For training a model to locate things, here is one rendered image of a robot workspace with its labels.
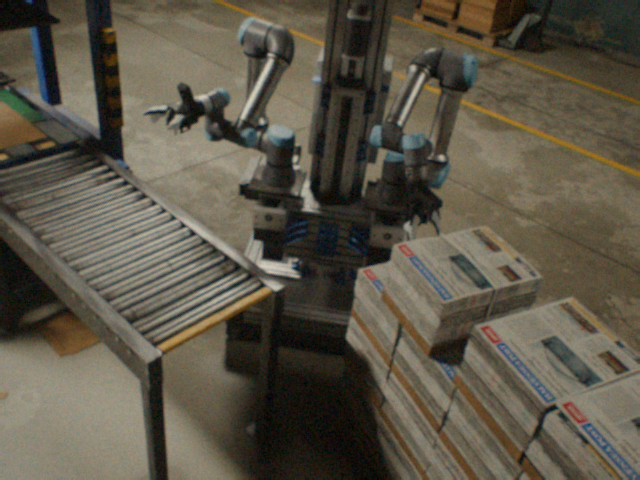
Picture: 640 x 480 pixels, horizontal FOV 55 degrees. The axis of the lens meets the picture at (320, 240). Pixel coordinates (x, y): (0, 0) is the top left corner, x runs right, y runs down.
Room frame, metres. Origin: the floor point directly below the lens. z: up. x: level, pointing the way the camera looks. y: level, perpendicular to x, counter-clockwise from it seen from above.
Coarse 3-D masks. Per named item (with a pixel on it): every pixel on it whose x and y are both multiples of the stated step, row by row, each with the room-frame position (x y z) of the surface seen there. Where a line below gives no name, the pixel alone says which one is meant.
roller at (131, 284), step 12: (192, 252) 1.73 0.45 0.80; (204, 252) 1.75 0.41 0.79; (168, 264) 1.65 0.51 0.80; (180, 264) 1.67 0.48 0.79; (144, 276) 1.57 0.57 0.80; (156, 276) 1.59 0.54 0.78; (108, 288) 1.48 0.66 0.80; (120, 288) 1.50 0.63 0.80; (132, 288) 1.52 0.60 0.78; (108, 300) 1.45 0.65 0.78
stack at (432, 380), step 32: (352, 320) 1.71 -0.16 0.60; (384, 320) 1.54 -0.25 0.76; (352, 352) 1.68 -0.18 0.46; (416, 352) 1.39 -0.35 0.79; (448, 352) 1.36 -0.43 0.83; (352, 384) 1.65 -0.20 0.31; (384, 384) 1.48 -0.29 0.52; (416, 384) 1.35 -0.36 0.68; (448, 384) 1.24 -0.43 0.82; (416, 416) 1.32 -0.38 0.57; (448, 416) 1.21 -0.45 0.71; (352, 448) 1.57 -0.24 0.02; (384, 448) 1.41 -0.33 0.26; (416, 448) 1.29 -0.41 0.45; (480, 448) 1.09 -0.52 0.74
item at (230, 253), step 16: (80, 144) 2.41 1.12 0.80; (112, 160) 2.30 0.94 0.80; (128, 176) 2.19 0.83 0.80; (144, 192) 2.08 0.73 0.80; (176, 208) 2.00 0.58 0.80; (192, 224) 1.90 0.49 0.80; (208, 240) 1.81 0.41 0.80; (240, 256) 1.74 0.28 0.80; (256, 272) 1.66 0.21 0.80; (272, 288) 1.59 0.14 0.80; (272, 304) 1.58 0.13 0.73
